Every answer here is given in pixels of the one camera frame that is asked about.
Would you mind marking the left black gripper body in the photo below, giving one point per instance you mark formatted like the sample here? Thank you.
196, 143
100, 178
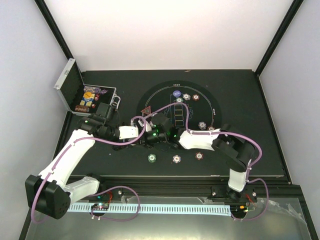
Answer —
117, 147

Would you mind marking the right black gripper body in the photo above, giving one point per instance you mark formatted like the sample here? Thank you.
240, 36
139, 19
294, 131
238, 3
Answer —
151, 139

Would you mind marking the green poker chip stack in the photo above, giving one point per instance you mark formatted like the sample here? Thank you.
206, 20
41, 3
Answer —
152, 158

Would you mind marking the blue white poker chip stack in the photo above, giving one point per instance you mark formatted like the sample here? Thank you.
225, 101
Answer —
176, 159

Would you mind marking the green chips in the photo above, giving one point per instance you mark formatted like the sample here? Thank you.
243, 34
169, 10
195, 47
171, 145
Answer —
179, 100

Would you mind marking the blue chips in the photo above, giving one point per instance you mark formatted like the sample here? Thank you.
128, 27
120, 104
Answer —
186, 97
202, 125

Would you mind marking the orange black poker chip stack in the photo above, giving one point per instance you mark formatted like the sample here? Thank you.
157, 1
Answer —
199, 156

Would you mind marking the orange chips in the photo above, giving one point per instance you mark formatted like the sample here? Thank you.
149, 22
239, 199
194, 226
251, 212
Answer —
210, 128
195, 97

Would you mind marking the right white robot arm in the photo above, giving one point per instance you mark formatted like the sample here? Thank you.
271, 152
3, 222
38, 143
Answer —
235, 149

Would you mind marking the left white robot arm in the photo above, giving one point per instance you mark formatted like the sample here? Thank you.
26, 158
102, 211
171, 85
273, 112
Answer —
49, 193

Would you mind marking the red triangular marker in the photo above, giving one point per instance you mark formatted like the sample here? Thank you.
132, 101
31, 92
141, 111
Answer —
146, 111

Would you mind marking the round black poker mat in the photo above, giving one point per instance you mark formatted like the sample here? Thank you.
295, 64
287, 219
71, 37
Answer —
206, 109

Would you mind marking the purple round button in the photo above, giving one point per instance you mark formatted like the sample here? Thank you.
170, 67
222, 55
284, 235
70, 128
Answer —
176, 93

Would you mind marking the brown chip row in case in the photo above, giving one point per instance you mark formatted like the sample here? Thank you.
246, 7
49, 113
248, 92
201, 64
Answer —
82, 109

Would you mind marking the yellow blue card box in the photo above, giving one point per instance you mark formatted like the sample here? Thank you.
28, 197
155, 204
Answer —
87, 99

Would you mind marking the aluminium poker case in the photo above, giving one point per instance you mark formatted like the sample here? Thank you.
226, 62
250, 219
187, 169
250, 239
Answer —
70, 88

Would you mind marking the purple chip row in case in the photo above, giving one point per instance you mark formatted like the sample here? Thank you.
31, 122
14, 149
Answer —
95, 90

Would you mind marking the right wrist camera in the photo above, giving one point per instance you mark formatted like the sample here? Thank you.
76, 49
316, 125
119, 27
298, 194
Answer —
161, 122

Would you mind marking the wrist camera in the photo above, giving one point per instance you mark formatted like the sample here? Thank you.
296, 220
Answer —
161, 122
128, 132

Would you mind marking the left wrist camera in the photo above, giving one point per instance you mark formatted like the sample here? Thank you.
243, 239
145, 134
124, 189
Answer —
128, 132

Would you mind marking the white slotted cable duct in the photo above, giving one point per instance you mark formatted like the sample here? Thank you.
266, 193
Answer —
131, 208

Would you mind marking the black aluminium rail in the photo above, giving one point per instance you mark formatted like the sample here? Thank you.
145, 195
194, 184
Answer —
213, 188

